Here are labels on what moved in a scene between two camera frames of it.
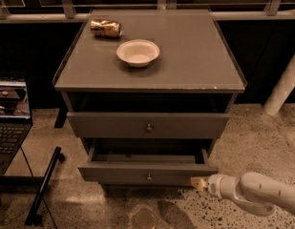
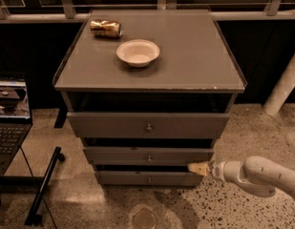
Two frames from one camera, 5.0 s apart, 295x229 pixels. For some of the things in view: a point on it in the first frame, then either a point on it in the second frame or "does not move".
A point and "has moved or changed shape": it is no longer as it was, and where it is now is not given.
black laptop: (12, 118) does not move
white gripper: (213, 186) to (219, 171)
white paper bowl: (137, 52) does not move
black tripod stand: (34, 216) does not move
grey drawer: (147, 160) has moved or changed shape
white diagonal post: (285, 86) does not move
